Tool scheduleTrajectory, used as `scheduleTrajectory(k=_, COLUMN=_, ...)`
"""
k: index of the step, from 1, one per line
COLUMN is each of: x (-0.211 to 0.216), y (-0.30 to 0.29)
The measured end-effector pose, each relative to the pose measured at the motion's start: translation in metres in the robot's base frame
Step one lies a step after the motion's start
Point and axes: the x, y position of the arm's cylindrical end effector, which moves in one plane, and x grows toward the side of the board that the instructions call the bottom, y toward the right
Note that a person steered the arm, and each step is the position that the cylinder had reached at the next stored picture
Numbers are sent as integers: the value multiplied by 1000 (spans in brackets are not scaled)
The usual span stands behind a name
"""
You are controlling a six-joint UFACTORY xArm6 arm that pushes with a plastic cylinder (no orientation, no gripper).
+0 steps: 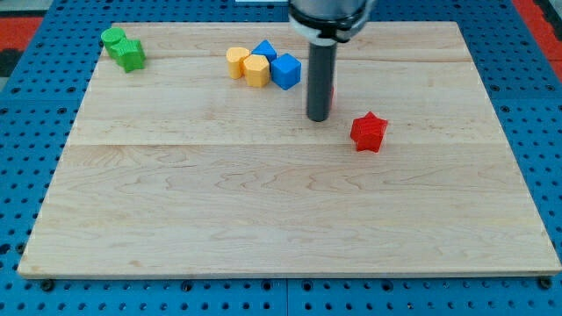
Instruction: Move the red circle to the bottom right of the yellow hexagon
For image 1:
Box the red circle block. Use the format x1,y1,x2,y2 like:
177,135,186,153
329,85,335,111

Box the grey robot arm flange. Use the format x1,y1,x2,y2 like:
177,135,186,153
288,0,378,47

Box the yellow hexagon block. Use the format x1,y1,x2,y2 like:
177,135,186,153
243,54,270,88

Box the green circle block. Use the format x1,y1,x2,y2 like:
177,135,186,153
100,27,126,59

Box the blue cube block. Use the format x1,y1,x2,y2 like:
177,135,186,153
270,54,302,90

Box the red star block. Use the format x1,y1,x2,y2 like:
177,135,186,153
350,111,388,153

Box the light wooden board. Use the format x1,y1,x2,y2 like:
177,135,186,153
18,22,561,279

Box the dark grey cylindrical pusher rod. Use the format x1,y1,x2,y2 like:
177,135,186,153
306,43,337,122

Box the blue triangle block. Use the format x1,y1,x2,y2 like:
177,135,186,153
251,39,277,62

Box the yellow heart block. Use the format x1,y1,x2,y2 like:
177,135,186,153
226,47,250,79

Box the green star block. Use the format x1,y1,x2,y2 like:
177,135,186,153
114,39,146,73

